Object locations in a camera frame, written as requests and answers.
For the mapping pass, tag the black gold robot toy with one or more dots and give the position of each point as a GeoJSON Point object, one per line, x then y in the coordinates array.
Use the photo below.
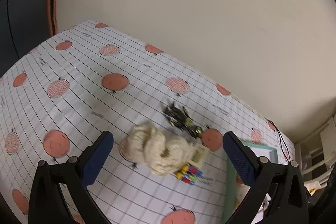
{"type": "Point", "coordinates": [179, 118]}

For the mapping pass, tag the white wooden shelf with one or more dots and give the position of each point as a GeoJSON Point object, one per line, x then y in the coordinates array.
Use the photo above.
{"type": "Point", "coordinates": [315, 156]}

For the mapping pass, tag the cotton swabs plastic bag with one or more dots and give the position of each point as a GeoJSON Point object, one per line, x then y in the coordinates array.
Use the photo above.
{"type": "Point", "coordinates": [264, 206]}

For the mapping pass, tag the brown door frame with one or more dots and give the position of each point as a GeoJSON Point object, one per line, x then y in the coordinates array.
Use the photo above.
{"type": "Point", "coordinates": [52, 17]}

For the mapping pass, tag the cream square hair claw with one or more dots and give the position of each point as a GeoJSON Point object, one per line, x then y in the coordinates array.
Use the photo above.
{"type": "Point", "coordinates": [199, 155]}

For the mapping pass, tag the pomegranate print grid bedsheet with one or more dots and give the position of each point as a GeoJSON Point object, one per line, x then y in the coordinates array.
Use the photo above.
{"type": "Point", "coordinates": [60, 96]}

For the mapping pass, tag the teal shallow cardboard tray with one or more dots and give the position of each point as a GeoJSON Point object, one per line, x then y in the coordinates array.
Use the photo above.
{"type": "Point", "coordinates": [259, 150]}

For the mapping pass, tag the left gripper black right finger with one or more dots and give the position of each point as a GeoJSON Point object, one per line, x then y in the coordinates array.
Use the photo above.
{"type": "Point", "coordinates": [283, 183]}

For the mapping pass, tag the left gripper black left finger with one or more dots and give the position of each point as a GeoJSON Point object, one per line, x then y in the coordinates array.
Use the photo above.
{"type": "Point", "coordinates": [47, 203]}

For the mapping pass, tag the cream lace scrunchie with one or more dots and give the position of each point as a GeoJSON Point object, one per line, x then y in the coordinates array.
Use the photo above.
{"type": "Point", "coordinates": [147, 145]}

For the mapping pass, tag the yellow rice cracker packet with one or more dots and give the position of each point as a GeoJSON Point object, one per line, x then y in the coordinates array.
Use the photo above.
{"type": "Point", "coordinates": [240, 191]}

